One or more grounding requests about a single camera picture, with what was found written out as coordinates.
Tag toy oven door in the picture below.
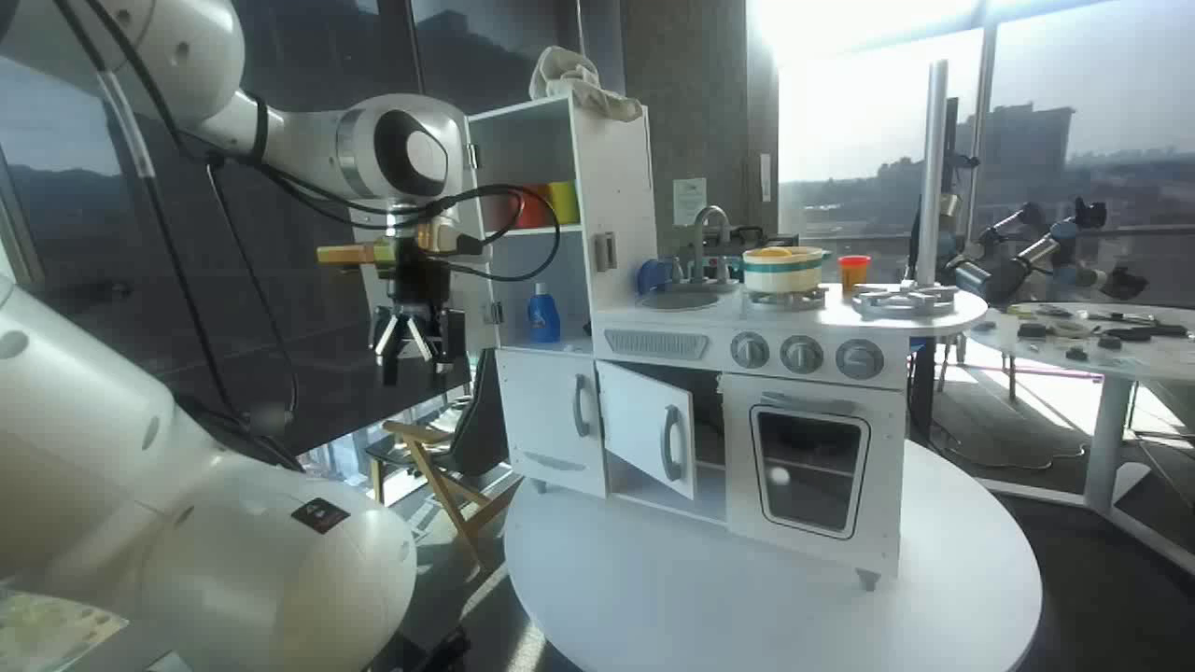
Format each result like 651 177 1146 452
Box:
743 392 877 546

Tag metal toy utensils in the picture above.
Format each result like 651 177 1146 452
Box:
856 281 960 320

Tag wooden folding chair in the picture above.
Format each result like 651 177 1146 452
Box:
367 414 527 566

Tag large white cabinet door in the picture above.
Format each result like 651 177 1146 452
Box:
494 343 612 501

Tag white wall notice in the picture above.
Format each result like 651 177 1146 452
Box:
669 173 712 231

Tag beige cloth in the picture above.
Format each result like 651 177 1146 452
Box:
527 40 644 122

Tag yellow wrist camera mount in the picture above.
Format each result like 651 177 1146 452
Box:
314 238 465 269

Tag round white table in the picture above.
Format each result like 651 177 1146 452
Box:
500 438 1048 672

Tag small blue toy cup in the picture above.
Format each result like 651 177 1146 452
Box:
632 255 675 300

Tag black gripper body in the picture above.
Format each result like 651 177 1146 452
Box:
377 259 460 331

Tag white toy kitchen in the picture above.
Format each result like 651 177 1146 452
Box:
464 84 994 597

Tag white side table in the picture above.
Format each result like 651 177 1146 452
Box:
968 294 1195 516

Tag yellow cup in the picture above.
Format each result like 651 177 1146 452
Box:
546 180 581 231

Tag small red cup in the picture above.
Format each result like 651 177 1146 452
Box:
831 250 877 301

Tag orange cup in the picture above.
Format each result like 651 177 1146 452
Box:
509 184 555 231

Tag blue detergent bottle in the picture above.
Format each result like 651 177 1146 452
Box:
521 281 566 351

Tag white toy pot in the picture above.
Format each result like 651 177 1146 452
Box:
739 241 835 300

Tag small white cabinet door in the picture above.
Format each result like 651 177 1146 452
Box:
592 358 699 503

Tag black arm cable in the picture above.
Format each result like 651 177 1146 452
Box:
200 133 566 289

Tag grey oven knob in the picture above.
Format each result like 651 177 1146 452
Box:
831 335 888 383
729 327 771 372
780 331 825 378

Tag tools on side table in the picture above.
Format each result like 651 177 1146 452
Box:
1009 301 1195 364

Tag black camera equipment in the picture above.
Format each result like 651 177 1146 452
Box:
946 193 1150 308

